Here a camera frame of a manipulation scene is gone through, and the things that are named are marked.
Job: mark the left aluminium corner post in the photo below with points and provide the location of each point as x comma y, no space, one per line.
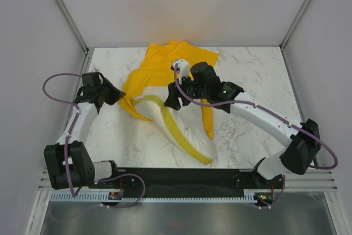
72,25

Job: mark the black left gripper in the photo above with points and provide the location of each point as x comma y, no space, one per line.
116,94

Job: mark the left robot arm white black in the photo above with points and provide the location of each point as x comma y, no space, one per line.
68,162

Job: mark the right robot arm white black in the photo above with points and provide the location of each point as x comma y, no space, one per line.
300,140

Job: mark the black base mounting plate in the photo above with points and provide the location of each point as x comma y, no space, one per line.
186,182

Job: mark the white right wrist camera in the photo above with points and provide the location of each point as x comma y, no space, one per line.
182,67

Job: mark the white slotted cable duct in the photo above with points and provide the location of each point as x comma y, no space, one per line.
114,197

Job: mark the right aluminium corner post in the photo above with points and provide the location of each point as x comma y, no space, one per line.
297,19

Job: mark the white pillow yellow piping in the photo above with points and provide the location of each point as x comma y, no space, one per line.
190,128

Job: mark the aluminium front frame rail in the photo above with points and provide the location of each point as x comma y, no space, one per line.
312,181

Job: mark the yellow pillowcase with logo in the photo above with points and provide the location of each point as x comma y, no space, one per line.
155,69

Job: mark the aluminium corner post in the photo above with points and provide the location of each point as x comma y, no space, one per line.
72,25
297,19

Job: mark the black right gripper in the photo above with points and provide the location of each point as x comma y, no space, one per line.
172,100

